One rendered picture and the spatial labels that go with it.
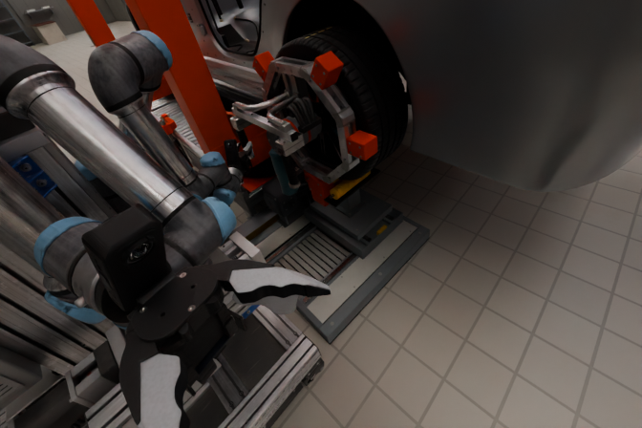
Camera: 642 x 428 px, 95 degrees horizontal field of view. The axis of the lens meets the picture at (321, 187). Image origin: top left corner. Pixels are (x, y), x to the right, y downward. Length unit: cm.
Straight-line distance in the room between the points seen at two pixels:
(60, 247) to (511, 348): 157
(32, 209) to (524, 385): 161
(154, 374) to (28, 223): 45
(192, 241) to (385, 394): 118
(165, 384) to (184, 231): 28
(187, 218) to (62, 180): 47
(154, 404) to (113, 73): 77
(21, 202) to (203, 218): 28
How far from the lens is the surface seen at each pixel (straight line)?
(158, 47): 99
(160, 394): 26
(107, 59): 92
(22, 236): 68
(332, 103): 108
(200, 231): 50
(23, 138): 89
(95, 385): 99
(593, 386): 170
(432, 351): 157
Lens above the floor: 146
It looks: 39 degrees down
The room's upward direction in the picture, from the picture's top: 13 degrees counter-clockwise
